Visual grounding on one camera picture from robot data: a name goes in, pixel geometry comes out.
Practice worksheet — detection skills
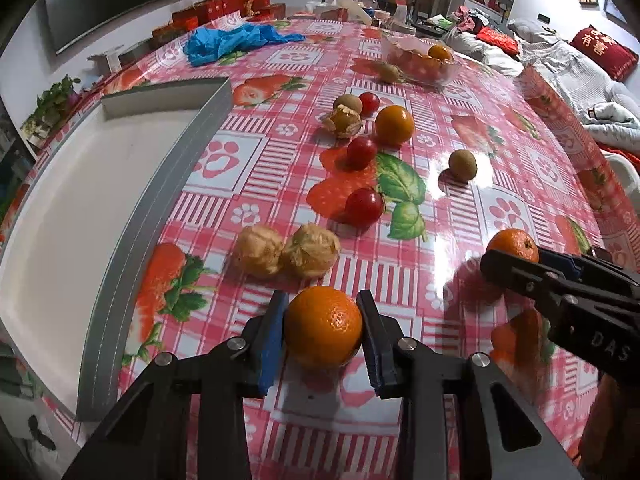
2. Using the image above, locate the smooth orange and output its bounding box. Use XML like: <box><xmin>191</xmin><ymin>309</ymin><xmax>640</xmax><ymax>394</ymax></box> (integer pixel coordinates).
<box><xmin>375</xmin><ymin>105</ymin><xmax>416</xmax><ymax>147</ymax></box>

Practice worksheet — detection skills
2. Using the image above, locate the white tray with grey rim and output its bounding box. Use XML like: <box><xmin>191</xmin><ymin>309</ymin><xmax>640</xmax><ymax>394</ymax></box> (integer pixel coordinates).
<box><xmin>0</xmin><ymin>77</ymin><xmax>233</xmax><ymax>423</ymax></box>

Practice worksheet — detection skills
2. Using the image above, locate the pile of clothes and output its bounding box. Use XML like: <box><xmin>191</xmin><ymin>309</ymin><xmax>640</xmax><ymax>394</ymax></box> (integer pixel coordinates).
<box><xmin>445</xmin><ymin>5</ymin><xmax>523</xmax><ymax>58</ymax></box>

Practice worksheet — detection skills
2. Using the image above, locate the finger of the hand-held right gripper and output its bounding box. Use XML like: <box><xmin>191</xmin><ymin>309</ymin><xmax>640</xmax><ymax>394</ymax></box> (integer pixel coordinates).
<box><xmin>538</xmin><ymin>247</ymin><xmax>615</xmax><ymax>276</ymax></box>
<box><xmin>480</xmin><ymin>249</ymin><xmax>582</xmax><ymax>307</ymax></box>

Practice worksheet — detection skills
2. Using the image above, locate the small mandarin orange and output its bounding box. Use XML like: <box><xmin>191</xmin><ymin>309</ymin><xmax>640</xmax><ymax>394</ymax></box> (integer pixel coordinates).
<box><xmin>486</xmin><ymin>228</ymin><xmax>540</xmax><ymax>265</ymax></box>

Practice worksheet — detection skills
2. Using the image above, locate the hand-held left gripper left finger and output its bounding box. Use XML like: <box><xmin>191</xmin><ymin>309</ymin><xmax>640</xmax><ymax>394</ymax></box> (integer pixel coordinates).
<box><xmin>62</xmin><ymin>290</ymin><xmax>291</xmax><ymax>480</ymax></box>

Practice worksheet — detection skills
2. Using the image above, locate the brown kiwi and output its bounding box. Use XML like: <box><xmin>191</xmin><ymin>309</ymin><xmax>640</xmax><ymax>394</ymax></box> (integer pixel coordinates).
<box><xmin>333</xmin><ymin>93</ymin><xmax>363</xmax><ymax>116</ymax></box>
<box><xmin>448</xmin><ymin>149</ymin><xmax>478</xmax><ymax>182</ymax></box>

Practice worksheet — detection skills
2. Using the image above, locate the red checkered printed tablecloth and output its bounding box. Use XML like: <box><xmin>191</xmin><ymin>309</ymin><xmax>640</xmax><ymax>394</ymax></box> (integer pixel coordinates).
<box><xmin>0</xmin><ymin>17</ymin><xmax>640</xmax><ymax>480</ymax></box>

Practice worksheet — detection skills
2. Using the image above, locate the green potted plant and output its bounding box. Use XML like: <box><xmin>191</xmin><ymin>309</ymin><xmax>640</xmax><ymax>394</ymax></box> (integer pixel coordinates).
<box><xmin>22</xmin><ymin>75</ymin><xmax>83</xmax><ymax>136</ymax></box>

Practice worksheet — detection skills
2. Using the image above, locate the clear glass bowl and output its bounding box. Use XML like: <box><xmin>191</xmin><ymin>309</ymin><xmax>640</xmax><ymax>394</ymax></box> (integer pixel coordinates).
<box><xmin>381</xmin><ymin>35</ymin><xmax>463</xmax><ymax>86</ymax></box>

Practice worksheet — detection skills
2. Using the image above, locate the small open white carton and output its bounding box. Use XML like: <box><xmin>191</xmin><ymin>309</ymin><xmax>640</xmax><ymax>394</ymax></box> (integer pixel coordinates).
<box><xmin>87</xmin><ymin>45</ymin><xmax>151</xmax><ymax>73</ymax></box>

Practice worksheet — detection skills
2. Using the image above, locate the large dimpled orange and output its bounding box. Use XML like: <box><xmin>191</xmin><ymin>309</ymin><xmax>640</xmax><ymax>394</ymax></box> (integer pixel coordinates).
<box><xmin>284</xmin><ymin>286</ymin><xmax>364</xmax><ymax>368</ymax></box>

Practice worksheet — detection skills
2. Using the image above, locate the red embroidered cushion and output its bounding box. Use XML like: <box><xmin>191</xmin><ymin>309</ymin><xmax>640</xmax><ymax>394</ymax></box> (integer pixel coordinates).
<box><xmin>569</xmin><ymin>25</ymin><xmax>640</xmax><ymax>82</ymax></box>

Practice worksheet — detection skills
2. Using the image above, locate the walnut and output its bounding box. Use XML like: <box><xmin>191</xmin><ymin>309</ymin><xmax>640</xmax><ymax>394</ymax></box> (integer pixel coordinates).
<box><xmin>235</xmin><ymin>225</ymin><xmax>285</xmax><ymax>277</ymax></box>

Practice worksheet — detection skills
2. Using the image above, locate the white duvet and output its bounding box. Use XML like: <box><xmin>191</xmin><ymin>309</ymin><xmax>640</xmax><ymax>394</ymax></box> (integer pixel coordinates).
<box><xmin>510</xmin><ymin>20</ymin><xmax>640</xmax><ymax>146</ymax></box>

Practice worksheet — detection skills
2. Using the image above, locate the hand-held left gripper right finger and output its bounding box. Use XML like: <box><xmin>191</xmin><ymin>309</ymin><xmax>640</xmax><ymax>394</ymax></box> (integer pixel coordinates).
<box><xmin>355</xmin><ymin>289</ymin><xmax>583</xmax><ymax>480</ymax></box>

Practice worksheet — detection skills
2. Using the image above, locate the pile of blue gloves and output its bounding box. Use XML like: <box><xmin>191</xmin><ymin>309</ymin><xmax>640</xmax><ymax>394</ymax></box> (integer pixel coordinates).
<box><xmin>183</xmin><ymin>22</ymin><xmax>306</xmax><ymax>67</ymax></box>

